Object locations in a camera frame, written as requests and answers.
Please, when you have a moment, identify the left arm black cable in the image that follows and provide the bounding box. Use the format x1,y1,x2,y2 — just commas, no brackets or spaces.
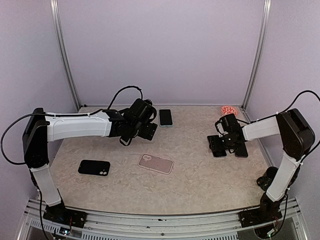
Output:
1,85,145,166

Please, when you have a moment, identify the pink clear phone case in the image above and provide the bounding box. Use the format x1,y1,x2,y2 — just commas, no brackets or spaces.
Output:
137,153,174,175

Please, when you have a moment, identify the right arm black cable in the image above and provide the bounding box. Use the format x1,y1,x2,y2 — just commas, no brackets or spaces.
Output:
237,90,320,161

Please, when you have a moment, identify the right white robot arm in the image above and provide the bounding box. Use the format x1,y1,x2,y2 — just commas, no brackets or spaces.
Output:
207,108,316,222

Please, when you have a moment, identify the red white patterned bowl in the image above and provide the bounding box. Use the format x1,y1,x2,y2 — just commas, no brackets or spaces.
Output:
220,105,239,116

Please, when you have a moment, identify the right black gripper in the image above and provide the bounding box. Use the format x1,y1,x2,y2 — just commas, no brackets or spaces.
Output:
209,133,237,152

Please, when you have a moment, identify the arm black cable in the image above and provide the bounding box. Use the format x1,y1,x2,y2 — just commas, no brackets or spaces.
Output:
237,90,320,161
1,85,145,166

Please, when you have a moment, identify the black phone silver edge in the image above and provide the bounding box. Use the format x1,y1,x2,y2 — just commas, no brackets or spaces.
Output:
212,150,227,158

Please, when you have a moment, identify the black phone case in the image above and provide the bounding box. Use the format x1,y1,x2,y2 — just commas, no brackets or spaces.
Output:
77,159,111,177

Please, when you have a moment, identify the right aluminium frame post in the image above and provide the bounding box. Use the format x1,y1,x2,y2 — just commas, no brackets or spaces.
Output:
241,0,272,112

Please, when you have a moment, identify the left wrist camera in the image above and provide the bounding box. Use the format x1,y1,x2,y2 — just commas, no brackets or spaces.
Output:
144,98,153,106

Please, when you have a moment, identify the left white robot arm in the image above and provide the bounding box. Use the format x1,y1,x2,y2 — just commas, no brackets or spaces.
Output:
22,98,158,223

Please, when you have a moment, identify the front aluminium rail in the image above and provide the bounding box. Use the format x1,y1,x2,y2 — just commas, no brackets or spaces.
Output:
14,198,311,240

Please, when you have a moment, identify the teal green phone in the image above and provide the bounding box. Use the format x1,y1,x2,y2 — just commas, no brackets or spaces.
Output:
159,109,173,127

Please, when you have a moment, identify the dark green mug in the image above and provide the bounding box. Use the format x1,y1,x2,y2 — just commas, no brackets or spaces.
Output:
256,166,278,192

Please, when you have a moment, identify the left aluminium frame post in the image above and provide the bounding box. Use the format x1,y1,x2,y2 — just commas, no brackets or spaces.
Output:
49,0,81,111

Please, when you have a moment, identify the aluminium frame post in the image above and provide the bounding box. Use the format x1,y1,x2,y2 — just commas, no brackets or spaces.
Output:
49,0,81,111
241,0,272,112

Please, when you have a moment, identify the light blue phone case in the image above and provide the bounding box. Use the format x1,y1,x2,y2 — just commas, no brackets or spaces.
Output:
159,108,174,128

